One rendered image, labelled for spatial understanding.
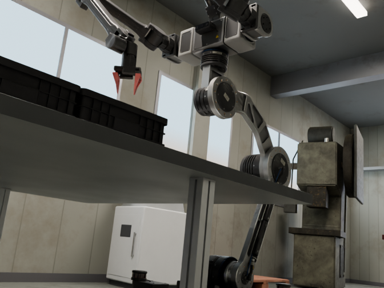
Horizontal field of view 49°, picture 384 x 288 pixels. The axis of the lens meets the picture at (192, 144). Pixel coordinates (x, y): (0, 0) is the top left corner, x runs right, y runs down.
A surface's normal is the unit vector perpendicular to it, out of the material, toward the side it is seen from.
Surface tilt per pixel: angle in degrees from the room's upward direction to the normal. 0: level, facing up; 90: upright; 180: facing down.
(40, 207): 90
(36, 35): 90
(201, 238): 90
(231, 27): 90
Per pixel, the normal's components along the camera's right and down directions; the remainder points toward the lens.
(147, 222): 0.70, -0.11
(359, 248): -0.66, -0.24
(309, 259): -0.47, -0.25
